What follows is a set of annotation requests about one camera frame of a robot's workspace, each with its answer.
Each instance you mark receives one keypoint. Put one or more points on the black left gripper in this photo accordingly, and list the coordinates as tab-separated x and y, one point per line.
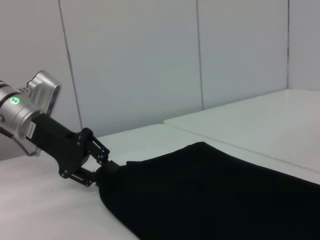
57	145

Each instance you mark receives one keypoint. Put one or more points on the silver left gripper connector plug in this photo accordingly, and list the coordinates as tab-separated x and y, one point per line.
33	153

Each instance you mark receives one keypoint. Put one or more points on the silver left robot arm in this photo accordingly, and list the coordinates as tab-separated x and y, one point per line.
17	112

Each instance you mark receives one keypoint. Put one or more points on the black shirt with FREE print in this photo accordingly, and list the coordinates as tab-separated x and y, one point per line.
212	195

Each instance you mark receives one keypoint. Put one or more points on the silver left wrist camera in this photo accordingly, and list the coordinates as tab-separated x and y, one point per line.
42	87

